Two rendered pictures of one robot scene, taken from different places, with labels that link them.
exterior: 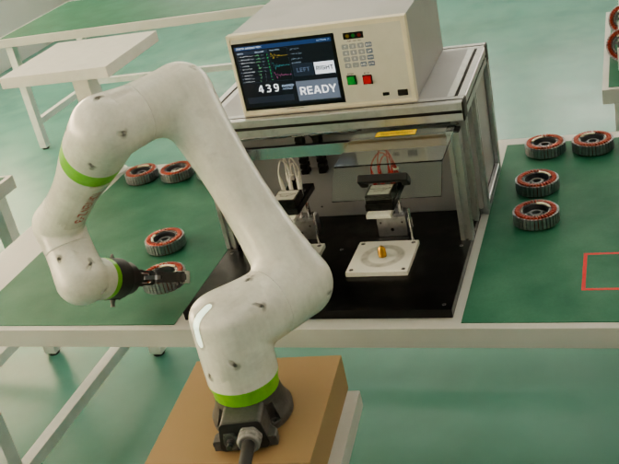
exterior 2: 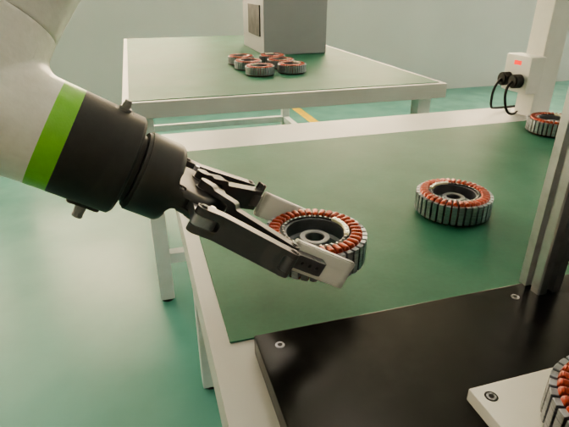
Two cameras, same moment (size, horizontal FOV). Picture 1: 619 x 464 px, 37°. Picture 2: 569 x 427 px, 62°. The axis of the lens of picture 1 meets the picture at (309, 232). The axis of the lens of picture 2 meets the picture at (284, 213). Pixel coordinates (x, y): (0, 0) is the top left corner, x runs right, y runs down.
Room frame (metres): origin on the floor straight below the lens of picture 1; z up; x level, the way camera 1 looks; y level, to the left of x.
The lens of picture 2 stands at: (1.72, 0.04, 1.07)
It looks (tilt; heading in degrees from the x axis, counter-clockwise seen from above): 26 degrees down; 51
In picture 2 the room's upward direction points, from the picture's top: straight up
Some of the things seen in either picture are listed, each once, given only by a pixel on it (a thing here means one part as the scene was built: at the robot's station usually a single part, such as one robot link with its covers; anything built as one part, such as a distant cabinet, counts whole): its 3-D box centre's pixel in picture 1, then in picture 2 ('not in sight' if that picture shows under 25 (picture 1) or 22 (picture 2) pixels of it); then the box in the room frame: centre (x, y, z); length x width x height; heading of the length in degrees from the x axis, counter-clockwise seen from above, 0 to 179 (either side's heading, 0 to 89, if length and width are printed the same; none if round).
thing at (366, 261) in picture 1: (382, 258); not in sight; (1.96, -0.16, 0.78); 0.15 x 0.15 x 0.01; 68
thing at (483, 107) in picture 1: (483, 134); not in sight; (2.25, -0.50, 0.91); 0.28 x 0.03 x 0.32; 158
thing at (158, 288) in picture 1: (164, 277); (314, 242); (2.03, 0.37, 0.81); 0.11 x 0.11 x 0.04
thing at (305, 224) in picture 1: (303, 226); not in sight; (2.18, 0.01, 0.80); 0.08 x 0.05 x 0.06; 68
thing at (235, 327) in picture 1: (239, 339); not in sight; (1.40, 0.16, 0.98); 0.16 x 0.13 x 0.19; 128
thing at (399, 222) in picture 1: (393, 222); not in sight; (2.09, -0.21, 0.80); 0.08 x 0.05 x 0.06; 68
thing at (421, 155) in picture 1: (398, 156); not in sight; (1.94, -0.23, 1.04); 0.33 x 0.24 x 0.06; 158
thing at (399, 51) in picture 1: (341, 43); not in sight; (2.30, -0.18, 1.22); 0.44 x 0.39 x 0.20; 68
